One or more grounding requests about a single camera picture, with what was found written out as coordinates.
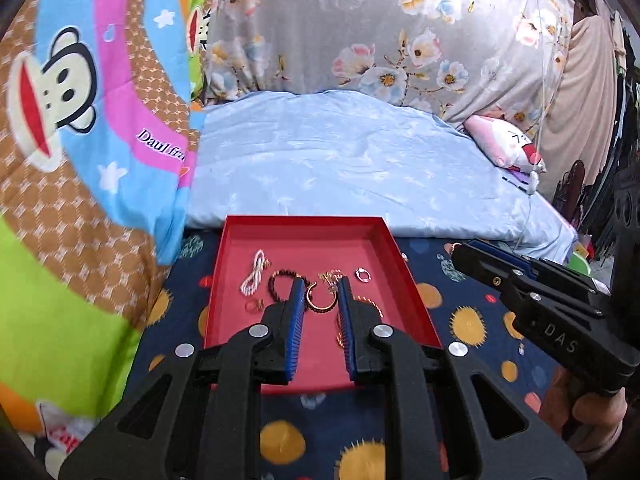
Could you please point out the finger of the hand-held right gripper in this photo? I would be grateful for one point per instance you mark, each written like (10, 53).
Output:
(500, 252)
(482, 267)

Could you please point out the red jewelry tray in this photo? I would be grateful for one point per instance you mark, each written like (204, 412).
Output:
(300, 240)

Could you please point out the purple flat object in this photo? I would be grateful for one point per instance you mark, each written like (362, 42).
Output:
(520, 176)

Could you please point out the person's right hand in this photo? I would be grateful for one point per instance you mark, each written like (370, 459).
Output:
(595, 410)

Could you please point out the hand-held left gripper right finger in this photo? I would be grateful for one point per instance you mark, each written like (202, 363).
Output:
(345, 327)

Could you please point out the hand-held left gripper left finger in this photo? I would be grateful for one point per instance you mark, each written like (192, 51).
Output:
(296, 322)

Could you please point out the cartoon monkey blanket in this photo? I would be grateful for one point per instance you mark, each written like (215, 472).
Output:
(75, 185)

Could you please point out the pink plush pillow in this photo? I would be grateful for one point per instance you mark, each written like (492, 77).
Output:
(500, 140)

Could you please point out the gold bangle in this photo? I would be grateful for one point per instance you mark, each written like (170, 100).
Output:
(320, 309)

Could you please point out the grey floral cloth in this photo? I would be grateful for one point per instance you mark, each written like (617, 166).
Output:
(350, 20)

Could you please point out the light blue blanket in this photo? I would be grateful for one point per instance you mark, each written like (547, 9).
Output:
(340, 160)

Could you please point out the beige hanging garment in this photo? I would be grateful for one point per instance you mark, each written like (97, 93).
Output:
(585, 100)

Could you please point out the dark blue planet print sheet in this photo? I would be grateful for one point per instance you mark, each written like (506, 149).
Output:
(475, 320)

